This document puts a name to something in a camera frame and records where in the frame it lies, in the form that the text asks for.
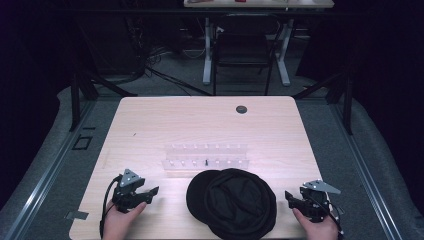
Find grey tape strip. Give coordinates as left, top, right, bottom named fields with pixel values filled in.
left=64, top=210, right=90, bottom=221

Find black metal stand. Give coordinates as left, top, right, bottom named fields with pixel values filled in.
left=292, top=64, right=354, bottom=136
left=68, top=64, right=138, bottom=132

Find black cap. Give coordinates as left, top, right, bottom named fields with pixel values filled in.
left=185, top=167, right=278, bottom=240

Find person's right hand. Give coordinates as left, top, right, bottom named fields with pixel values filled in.
left=292, top=207, right=340, bottom=240

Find black tape square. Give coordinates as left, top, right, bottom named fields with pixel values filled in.
left=71, top=134, right=93, bottom=151

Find white-legged desk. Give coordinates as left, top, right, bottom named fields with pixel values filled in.
left=183, top=0, right=335, bottom=87

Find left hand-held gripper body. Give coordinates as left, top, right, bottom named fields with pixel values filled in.
left=111, top=168, right=147, bottom=214

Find black floor cables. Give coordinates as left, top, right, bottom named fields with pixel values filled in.
left=128, top=19, right=213, bottom=97

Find black chair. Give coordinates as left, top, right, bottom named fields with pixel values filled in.
left=211, top=13, right=282, bottom=97

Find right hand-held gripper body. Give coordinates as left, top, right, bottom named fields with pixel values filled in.
left=299, top=179, right=342, bottom=224

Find person's left hand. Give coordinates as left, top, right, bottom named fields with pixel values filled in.
left=102, top=201, right=148, bottom=240

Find clear acrylic rack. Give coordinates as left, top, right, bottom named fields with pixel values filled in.
left=161, top=143, right=251, bottom=172

